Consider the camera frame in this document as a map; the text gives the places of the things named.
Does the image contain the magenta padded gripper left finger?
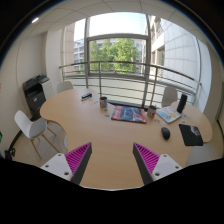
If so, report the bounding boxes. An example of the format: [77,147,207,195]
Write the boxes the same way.
[41,143,92,185]

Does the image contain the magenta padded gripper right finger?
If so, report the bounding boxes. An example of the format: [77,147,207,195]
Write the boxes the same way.
[133,143,182,185]

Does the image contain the black computer mouse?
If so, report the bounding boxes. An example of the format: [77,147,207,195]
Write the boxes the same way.
[161,127,170,140]

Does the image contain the white chair wooden legs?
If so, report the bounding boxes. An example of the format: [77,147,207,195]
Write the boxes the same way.
[14,110,58,153]

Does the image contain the patterned mug right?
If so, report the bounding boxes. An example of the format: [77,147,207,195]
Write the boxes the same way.
[147,105,156,117]

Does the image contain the colourful open booklet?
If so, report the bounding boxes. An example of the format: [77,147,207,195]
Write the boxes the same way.
[156,106,181,123]

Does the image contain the red and blue magazine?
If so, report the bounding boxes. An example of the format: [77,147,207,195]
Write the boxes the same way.
[111,106,147,123]

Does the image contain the dark patterned mug left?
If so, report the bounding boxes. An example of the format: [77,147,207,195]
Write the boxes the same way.
[100,97,108,108]

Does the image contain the black cylindrical speaker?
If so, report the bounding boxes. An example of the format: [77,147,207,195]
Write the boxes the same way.
[177,94,188,113]

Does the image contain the white chair far right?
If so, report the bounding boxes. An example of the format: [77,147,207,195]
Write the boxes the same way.
[162,87,177,107]

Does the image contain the black office printer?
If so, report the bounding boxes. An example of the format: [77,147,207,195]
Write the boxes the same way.
[23,74,49,119]

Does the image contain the white chair far left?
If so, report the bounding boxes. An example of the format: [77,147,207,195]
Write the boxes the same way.
[57,81,73,93]

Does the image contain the metal balcony railing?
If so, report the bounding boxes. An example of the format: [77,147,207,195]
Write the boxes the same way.
[59,61,201,107]

